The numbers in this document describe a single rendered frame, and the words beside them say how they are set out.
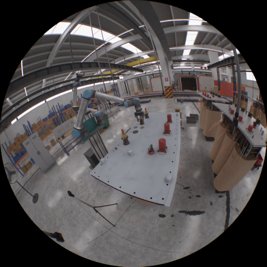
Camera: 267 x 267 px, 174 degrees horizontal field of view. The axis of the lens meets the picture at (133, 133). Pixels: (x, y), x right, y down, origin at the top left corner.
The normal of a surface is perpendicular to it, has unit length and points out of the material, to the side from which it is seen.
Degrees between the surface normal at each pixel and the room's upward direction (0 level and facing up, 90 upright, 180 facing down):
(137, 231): 0
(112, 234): 0
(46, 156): 90
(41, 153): 90
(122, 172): 0
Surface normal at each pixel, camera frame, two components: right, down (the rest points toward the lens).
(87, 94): 0.24, 0.35
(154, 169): -0.22, -0.84
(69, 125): 0.87, 0.06
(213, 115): -0.44, 0.53
